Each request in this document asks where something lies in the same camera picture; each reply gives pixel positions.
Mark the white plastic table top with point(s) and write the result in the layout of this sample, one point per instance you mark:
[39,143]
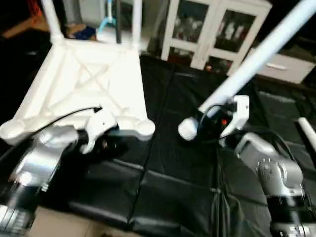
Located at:
[84,84]

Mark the white plastic table leg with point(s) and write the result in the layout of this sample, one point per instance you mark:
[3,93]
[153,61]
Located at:
[308,133]
[137,22]
[256,59]
[52,19]

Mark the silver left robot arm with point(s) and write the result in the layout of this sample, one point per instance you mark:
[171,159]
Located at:
[34,168]

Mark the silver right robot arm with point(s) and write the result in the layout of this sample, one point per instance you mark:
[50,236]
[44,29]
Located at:
[271,173]

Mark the black work mat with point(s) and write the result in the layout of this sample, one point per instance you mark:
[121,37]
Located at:
[163,187]

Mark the white drawer unit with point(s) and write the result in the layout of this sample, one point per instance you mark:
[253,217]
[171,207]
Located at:
[281,66]

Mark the white glass door cabinet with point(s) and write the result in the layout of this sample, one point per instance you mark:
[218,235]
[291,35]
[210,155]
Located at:
[212,29]

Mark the brown cardboard box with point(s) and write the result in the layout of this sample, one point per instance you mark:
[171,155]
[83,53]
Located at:
[79,32]

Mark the light blue plastic object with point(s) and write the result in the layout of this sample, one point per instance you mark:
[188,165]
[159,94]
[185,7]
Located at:
[106,22]

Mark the grey vertical metal pole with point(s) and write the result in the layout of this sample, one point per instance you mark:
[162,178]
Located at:
[118,19]

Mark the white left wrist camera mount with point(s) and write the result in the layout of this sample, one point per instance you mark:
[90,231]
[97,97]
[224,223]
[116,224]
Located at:
[98,128]

